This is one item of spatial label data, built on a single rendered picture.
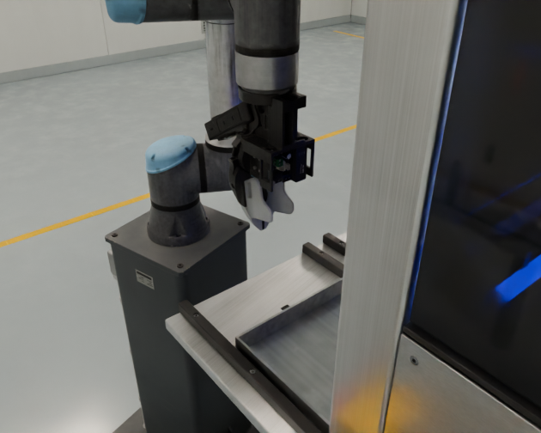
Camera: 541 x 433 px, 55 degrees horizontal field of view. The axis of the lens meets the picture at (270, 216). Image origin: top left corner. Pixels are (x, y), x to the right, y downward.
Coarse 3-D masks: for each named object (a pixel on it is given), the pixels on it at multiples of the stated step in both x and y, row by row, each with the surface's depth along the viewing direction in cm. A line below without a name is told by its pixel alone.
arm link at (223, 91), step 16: (208, 32) 105; (224, 32) 103; (208, 48) 107; (224, 48) 105; (208, 64) 109; (224, 64) 106; (208, 80) 112; (224, 80) 108; (224, 96) 110; (224, 112) 112; (208, 144) 117; (224, 144) 115; (208, 160) 117; (224, 160) 116; (208, 176) 117; (224, 176) 118
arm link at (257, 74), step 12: (240, 60) 60; (252, 60) 58; (264, 60) 58; (276, 60) 58; (288, 60) 59; (240, 72) 60; (252, 72) 59; (264, 72) 59; (276, 72) 59; (288, 72) 60; (240, 84) 61; (252, 84) 60; (264, 84) 60; (276, 84) 60; (288, 84) 60
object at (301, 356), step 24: (336, 288) 92; (288, 312) 86; (312, 312) 90; (336, 312) 90; (240, 336) 80; (264, 336) 84; (288, 336) 85; (312, 336) 85; (336, 336) 85; (264, 360) 80; (288, 360) 80; (312, 360) 80; (288, 384) 72; (312, 384) 76; (312, 408) 69
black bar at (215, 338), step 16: (192, 320) 86; (208, 320) 85; (208, 336) 83; (224, 352) 80; (240, 352) 80; (240, 368) 77; (256, 368) 77; (256, 384) 75; (272, 384) 74; (272, 400) 72; (288, 400) 72; (288, 416) 70; (304, 416) 70; (304, 432) 68; (320, 432) 67
